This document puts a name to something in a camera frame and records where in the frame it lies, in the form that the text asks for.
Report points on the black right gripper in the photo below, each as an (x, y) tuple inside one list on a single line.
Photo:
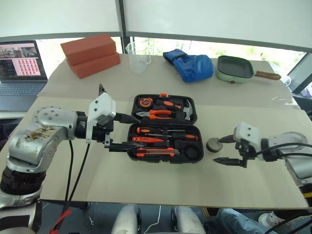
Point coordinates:
[(246, 151)]

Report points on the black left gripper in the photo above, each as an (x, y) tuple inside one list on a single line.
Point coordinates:
[(100, 134)]

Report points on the black tape roll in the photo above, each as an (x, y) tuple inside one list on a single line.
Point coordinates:
[(213, 146)]

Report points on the orange voltage tester pen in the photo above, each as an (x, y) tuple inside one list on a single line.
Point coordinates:
[(146, 139)]

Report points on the orange black utility knife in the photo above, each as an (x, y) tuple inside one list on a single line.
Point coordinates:
[(156, 152)]

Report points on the black tool case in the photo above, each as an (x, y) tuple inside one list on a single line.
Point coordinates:
[(165, 148)]

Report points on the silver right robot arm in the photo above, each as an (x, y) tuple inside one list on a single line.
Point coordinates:
[(295, 148)]

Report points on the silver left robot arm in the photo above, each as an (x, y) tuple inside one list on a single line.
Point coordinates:
[(41, 131)]

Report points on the orange black tape measure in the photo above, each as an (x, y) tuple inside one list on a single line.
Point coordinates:
[(145, 102)]

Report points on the person's blue jeans leg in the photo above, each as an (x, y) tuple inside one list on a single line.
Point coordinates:
[(236, 221)]

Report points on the clear plastic measuring cup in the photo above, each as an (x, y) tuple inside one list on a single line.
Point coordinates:
[(137, 62)]

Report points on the terracotta foam block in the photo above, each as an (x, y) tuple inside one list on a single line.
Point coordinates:
[(89, 48), (97, 65)]

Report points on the silver rounded robot leg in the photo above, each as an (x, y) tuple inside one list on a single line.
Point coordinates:
[(126, 220), (186, 220)]

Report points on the green electric frying pan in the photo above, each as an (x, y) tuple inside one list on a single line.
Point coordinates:
[(234, 69)]

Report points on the blue boxing glove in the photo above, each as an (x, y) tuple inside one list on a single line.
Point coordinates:
[(195, 69)]

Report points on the grey laptop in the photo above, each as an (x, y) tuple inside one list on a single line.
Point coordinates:
[(22, 73)]

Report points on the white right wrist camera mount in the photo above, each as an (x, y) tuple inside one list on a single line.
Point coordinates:
[(248, 132)]

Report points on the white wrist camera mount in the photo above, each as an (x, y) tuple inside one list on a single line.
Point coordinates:
[(248, 132), (102, 107)]

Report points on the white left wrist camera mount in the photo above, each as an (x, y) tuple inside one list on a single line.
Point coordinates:
[(102, 107)]

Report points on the dark window frame post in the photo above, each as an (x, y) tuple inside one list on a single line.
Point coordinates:
[(123, 19)]

